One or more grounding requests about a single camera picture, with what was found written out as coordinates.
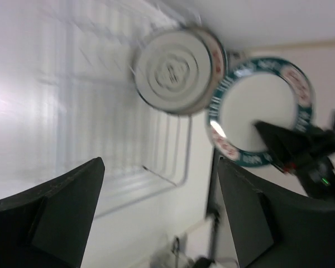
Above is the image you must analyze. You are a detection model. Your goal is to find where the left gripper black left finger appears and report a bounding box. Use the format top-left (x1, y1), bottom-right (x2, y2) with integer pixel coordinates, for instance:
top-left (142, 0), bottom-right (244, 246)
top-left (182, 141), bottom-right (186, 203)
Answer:
top-left (0, 157), bottom-right (105, 267)

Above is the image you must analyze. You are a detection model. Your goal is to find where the white wire dish rack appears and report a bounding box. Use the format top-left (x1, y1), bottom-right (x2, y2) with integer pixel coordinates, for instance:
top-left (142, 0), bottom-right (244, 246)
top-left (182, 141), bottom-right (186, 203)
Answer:
top-left (0, 1), bottom-right (212, 218)

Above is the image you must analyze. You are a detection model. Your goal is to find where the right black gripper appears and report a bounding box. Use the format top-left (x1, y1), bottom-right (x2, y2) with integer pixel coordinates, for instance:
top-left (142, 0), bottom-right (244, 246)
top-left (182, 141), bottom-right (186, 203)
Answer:
top-left (254, 121), bottom-right (335, 179)

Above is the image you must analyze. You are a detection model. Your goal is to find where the plate with green lettering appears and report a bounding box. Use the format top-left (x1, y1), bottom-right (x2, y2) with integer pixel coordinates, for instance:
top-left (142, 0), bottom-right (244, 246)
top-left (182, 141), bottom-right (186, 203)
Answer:
top-left (207, 56), bottom-right (314, 168)

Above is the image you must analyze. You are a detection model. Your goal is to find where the plate with orange sunburst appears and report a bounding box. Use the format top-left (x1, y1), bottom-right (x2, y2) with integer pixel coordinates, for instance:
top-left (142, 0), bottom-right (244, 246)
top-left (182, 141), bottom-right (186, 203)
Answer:
top-left (181, 25), bottom-right (228, 116)

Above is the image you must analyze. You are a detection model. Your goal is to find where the white plate with dark rim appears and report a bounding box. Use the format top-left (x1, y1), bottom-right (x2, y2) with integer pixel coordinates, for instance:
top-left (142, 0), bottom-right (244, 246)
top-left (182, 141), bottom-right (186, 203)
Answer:
top-left (132, 28), bottom-right (213, 114)

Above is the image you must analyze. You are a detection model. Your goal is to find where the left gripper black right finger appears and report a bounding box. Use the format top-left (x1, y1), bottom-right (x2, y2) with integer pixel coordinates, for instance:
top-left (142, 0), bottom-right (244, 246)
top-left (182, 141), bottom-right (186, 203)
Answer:
top-left (218, 159), bottom-right (335, 267)

